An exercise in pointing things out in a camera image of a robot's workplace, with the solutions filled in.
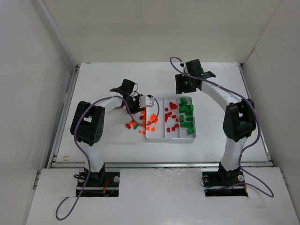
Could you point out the green lego brick in tray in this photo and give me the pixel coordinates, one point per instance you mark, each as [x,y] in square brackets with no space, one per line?
[190,130]

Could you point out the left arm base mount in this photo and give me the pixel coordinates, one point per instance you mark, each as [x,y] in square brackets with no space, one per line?
[105,185]

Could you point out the orange round lego piece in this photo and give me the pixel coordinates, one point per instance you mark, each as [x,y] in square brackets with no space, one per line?
[153,119]

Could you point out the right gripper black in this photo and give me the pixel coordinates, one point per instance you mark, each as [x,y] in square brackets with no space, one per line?
[179,80]

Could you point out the red arch lego in tray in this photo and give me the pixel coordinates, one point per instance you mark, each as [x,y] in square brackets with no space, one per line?
[173,106]

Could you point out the white three-compartment tray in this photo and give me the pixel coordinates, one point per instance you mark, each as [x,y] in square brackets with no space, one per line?
[170,131]

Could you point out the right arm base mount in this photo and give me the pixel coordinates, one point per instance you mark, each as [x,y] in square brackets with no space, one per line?
[218,184]

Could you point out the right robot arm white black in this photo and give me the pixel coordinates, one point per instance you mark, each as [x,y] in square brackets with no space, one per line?
[239,119]

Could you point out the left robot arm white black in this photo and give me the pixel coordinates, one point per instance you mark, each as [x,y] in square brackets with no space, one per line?
[88,125]

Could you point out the green lego brick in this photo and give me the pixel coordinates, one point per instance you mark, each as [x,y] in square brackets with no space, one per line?
[183,101]
[190,130]

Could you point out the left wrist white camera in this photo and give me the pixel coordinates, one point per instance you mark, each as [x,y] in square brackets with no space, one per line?
[146,101]

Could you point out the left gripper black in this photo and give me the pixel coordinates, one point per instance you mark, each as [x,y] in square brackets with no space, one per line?
[135,106]

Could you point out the red curved lego piece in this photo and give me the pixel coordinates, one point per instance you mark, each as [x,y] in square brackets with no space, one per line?
[167,115]

